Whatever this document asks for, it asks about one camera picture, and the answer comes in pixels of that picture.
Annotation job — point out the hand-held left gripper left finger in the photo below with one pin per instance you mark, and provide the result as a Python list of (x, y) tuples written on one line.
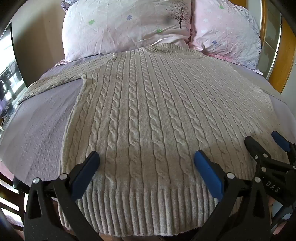
[(85, 176)]

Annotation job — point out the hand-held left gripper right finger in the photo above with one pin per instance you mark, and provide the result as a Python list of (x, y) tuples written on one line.
[(208, 173)]

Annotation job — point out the white floral pillow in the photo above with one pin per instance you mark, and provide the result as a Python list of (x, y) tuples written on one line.
[(120, 25)]

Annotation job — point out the dark wooden chair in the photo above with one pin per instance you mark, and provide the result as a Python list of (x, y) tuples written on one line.
[(11, 204)]

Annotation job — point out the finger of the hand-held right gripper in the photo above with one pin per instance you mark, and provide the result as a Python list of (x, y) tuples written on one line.
[(254, 147), (280, 140)]

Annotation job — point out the pink floral pillow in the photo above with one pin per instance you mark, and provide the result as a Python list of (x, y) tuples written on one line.
[(226, 37)]

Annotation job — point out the window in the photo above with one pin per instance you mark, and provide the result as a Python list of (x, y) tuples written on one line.
[(9, 67)]

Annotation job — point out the wooden headboard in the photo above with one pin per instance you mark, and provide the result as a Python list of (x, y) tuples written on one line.
[(279, 53)]

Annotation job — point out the lavender bed sheet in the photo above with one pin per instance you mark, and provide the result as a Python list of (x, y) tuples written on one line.
[(39, 125)]

